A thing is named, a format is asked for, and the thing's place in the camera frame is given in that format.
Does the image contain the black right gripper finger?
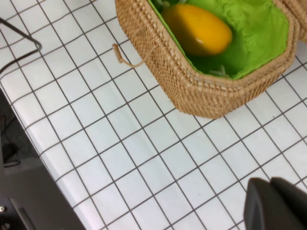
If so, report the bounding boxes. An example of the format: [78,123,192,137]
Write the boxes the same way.
[243,176,307,230]

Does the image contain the yellow toy mango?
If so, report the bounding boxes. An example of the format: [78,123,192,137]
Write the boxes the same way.
[161,3,233,57]

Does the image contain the woven rattan basket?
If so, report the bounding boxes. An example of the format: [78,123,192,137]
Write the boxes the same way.
[115,0,299,120]

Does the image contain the green fabric basket liner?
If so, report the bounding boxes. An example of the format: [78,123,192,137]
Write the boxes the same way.
[147,0,291,81]

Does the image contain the woven rattan basket lid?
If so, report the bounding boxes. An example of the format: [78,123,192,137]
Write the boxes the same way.
[279,0,307,44]

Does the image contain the white black-grid tablecloth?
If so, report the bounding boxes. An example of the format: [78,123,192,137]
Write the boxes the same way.
[0,0,307,230]

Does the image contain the white liner drawstring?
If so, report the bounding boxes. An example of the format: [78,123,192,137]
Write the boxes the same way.
[208,64,232,79]

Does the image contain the tan basket toggle cord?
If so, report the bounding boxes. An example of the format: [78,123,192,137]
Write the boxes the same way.
[112,43,154,68]

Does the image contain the black cable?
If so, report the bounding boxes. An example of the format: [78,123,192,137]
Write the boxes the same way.
[0,17,43,74]

